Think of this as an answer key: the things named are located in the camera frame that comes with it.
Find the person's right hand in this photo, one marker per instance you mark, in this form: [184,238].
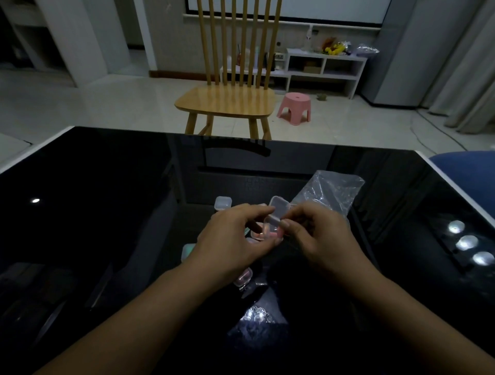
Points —
[328,243]

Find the person's left hand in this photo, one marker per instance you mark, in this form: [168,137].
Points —
[220,247]

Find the person's right thumb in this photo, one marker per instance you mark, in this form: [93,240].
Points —
[292,231]

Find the person's left thumb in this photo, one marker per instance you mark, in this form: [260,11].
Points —
[267,246]

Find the small clear plastic box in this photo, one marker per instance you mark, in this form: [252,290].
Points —
[223,203]
[278,203]

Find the person's right forearm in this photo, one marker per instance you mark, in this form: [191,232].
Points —
[417,328]

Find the person's left forearm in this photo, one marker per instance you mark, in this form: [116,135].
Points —
[131,328]

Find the small pink plastic box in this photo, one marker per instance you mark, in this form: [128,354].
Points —
[256,235]
[243,277]

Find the clear plastic bag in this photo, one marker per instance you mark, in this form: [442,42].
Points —
[332,189]

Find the small clear closed plastic box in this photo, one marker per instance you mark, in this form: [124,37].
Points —
[223,203]

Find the small green plastic box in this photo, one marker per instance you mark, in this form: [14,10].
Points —
[188,250]

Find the pink plastic stool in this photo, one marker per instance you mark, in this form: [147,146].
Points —
[294,106]

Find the wooden spindle-back chair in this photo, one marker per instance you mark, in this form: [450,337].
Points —
[226,100]

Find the brown cardboard box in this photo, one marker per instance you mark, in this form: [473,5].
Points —
[311,69]

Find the white low shelf unit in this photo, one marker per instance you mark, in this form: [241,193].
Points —
[328,63]

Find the blue chair seat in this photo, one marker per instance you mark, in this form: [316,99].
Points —
[470,177]

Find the yellow plush toy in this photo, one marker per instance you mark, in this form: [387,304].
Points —
[335,48]

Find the white spray bottle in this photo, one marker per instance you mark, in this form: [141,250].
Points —
[308,38]

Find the crumpled clear bag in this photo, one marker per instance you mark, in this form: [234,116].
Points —
[365,49]

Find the grey tall cabinet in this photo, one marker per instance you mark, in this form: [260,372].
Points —
[410,54]

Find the white projection screen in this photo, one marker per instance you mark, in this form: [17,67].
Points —
[294,9]

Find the light grey curtain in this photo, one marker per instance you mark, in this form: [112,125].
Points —
[464,69]

